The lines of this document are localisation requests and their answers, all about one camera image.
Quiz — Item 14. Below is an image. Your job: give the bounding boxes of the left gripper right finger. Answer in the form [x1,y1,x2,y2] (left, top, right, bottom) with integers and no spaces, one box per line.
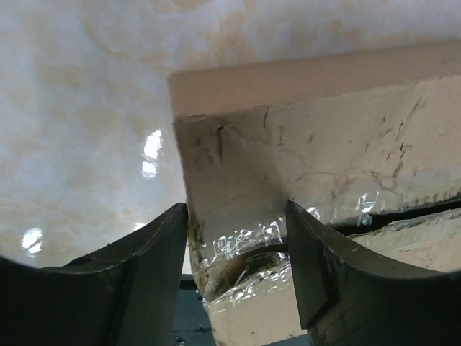
[285,201,460,345]

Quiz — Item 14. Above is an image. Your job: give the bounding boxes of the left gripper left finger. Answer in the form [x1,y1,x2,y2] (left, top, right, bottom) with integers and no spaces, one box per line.
[1,203,188,345]

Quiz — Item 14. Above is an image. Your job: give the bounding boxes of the brown cardboard express box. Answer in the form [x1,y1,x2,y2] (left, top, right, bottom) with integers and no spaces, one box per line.
[169,41,460,345]

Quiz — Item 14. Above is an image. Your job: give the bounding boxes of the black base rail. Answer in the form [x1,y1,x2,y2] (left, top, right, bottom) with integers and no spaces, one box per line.
[170,274,215,346]

